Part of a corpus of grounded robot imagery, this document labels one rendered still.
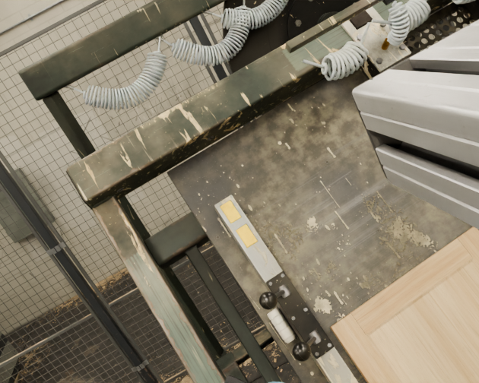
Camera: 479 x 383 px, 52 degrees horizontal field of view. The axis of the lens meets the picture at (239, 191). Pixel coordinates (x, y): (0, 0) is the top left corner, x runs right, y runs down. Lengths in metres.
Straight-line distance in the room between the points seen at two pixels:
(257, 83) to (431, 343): 0.73
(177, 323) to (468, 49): 1.00
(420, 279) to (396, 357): 0.19
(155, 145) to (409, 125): 1.03
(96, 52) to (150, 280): 0.76
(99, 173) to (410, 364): 0.83
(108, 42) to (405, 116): 1.47
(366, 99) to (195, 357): 0.98
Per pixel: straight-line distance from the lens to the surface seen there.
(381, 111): 0.18
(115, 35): 1.61
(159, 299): 1.14
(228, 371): 2.21
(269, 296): 1.02
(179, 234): 1.25
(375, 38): 1.35
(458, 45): 0.20
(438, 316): 1.25
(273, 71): 1.26
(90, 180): 1.18
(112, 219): 1.19
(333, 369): 1.16
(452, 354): 1.26
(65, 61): 1.60
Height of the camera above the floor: 2.08
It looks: 19 degrees down
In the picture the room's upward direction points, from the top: 28 degrees counter-clockwise
